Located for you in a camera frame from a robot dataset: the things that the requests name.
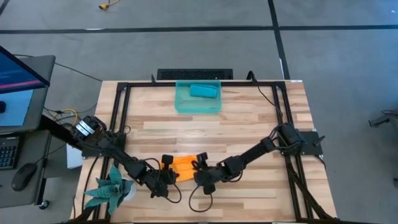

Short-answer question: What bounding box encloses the teal plastic basket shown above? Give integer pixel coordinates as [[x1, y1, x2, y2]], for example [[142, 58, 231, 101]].
[[174, 79, 223, 114]]

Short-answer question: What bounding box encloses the black computer monitor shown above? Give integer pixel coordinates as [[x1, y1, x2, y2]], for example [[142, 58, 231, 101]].
[[0, 45, 51, 95]]

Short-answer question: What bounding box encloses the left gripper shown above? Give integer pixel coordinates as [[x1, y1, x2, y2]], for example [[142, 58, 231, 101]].
[[150, 154, 180, 199]]

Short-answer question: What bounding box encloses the grey chair base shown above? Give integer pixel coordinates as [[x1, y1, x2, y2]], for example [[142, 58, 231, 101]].
[[368, 108, 398, 133]]

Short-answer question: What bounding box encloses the black computer mouse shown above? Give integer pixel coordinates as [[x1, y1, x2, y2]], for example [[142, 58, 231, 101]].
[[11, 162, 37, 193]]

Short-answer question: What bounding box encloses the thin black floor cable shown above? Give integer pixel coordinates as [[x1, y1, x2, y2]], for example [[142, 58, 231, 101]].
[[14, 54, 103, 83]]

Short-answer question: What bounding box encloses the blue microfiber towel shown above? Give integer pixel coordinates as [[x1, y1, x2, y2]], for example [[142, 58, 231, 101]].
[[188, 83, 219, 100]]

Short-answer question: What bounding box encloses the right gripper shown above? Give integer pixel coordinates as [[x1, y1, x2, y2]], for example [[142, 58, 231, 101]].
[[192, 151, 225, 196]]

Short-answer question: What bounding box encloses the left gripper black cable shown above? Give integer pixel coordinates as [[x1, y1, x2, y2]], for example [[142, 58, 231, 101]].
[[164, 182, 183, 205]]

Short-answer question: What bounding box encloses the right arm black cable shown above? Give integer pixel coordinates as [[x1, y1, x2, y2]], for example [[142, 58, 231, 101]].
[[247, 70, 285, 127]]

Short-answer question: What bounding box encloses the orange microfiber towel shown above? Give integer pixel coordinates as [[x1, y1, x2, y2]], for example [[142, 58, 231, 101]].
[[160, 154, 200, 184]]

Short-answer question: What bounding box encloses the grey framed screen panel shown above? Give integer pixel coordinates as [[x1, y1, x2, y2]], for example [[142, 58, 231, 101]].
[[0, 55, 57, 135]]

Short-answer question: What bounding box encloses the white plant pot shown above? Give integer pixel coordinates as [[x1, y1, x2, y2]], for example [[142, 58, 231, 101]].
[[121, 177, 137, 202]]

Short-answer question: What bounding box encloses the green artificial plant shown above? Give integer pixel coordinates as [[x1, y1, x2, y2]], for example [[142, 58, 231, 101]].
[[83, 164, 134, 215]]

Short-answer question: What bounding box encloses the black metal table frame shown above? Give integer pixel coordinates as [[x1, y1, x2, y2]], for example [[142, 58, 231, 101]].
[[73, 79, 340, 223]]

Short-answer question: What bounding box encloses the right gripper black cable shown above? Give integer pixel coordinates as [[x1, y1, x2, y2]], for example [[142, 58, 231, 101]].
[[188, 185, 214, 213]]

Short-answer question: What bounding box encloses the white box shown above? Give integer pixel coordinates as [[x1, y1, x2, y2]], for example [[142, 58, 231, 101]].
[[66, 143, 85, 170]]

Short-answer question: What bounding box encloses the grey desk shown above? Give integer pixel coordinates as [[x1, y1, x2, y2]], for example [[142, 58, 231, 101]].
[[0, 129, 53, 208]]

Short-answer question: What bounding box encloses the black keyboard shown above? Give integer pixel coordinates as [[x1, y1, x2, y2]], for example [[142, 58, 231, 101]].
[[0, 136, 20, 170]]

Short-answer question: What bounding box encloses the yellow floor plug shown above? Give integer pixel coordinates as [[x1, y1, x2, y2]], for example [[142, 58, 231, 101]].
[[98, 0, 121, 11]]

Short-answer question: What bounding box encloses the yellow cable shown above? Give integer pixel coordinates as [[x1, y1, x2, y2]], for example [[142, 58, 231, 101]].
[[51, 108, 78, 127]]

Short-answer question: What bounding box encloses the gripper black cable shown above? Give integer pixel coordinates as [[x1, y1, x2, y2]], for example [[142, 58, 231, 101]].
[[188, 185, 214, 213], [164, 182, 183, 205]]

